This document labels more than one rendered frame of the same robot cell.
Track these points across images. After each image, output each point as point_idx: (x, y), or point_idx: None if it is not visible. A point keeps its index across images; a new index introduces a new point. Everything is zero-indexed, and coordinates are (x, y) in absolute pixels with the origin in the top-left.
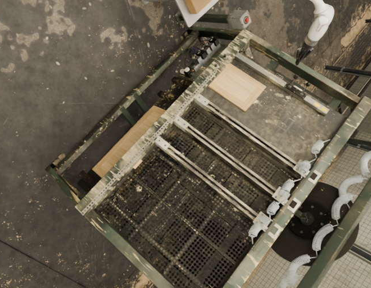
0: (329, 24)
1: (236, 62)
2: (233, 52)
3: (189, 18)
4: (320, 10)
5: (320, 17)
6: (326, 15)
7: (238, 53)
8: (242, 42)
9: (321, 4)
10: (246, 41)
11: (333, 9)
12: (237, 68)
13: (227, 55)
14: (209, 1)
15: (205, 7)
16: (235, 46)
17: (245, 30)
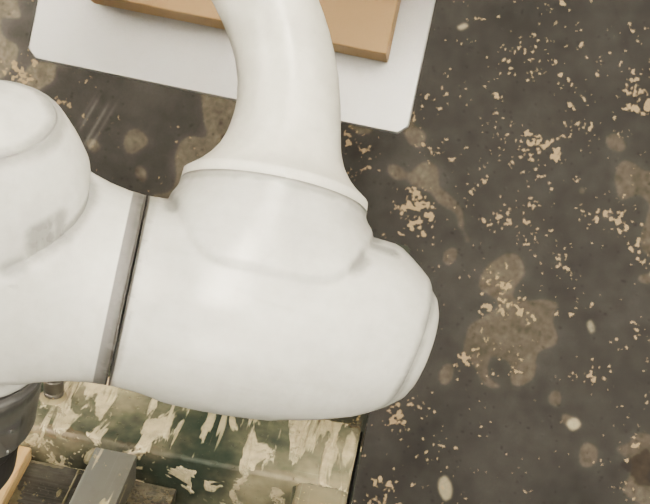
0: (130, 340)
1: (68, 490)
2: (111, 425)
3: (68, 12)
4: (214, 149)
5: (9, 84)
6: (183, 216)
7: (127, 457)
8: (231, 447)
9: (255, 104)
10: (256, 467)
11: (361, 292)
12: (0, 501)
13: (70, 405)
14: (206, 8)
15: (210, 62)
16: (174, 423)
17: (350, 433)
